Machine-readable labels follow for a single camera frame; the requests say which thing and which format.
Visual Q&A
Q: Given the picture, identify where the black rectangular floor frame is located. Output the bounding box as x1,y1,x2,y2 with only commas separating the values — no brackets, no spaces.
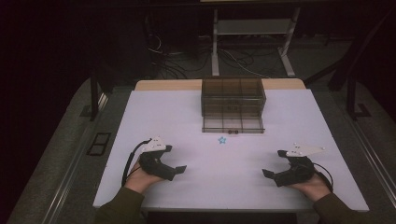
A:
86,132,112,157

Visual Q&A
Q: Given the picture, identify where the transparent brown drawer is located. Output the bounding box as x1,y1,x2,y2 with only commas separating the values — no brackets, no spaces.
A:
201,115,266,135

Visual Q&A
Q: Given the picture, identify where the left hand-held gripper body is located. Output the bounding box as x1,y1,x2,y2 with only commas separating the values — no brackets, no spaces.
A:
138,135,177,182

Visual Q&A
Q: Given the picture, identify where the metal floor rail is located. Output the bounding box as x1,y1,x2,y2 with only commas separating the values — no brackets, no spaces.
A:
340,106,396,200
40,92,110,224

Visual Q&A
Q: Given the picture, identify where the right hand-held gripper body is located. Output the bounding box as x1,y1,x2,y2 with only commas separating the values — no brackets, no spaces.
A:
274,143,327,188

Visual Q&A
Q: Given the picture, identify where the black metal stand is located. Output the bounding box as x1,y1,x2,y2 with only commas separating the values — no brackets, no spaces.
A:
346,69,372,121
79,60,109,122

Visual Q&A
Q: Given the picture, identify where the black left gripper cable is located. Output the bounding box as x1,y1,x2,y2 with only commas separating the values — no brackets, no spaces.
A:
120,139,152,189

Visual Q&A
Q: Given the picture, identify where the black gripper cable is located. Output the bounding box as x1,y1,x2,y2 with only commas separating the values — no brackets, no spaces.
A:
312,161,334,193
120,139,152,189

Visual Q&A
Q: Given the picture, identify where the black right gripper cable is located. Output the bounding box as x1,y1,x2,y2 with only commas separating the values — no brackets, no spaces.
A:
312,161,334,193

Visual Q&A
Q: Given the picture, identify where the white metal desk frame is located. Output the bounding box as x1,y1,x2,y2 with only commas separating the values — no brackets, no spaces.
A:
210,7,302,78

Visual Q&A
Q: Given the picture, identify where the person's right hand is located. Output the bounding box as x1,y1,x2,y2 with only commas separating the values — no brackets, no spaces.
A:
287,173,332,203

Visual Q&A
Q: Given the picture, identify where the transparent brown drawer cabinet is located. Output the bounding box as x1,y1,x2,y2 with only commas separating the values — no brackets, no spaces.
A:
200,77,267,120

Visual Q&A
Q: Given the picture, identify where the person's left hand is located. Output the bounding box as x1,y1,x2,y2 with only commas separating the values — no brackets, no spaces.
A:
123,160,166,196

